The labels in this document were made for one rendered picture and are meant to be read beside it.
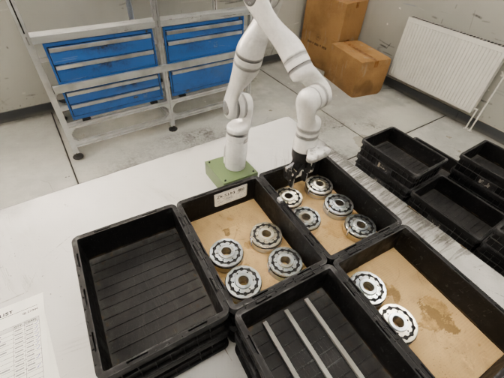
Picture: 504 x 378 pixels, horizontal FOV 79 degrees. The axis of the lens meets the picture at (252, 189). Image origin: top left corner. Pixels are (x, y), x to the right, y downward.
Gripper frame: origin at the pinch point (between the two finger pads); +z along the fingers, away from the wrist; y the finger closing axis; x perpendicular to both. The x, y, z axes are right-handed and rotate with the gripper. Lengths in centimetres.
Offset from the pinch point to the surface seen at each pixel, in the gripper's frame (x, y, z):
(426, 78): -90, -279, 62
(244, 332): 32, 45, 0
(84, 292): 1, 71, 1
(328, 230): 17.5, 0.0, 9.8
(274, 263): 18.3, 24.7, 7.0
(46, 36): -187, 43, -1
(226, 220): -5.5, 25.9, 9.7
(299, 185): -4.4, -7.0, 9.7
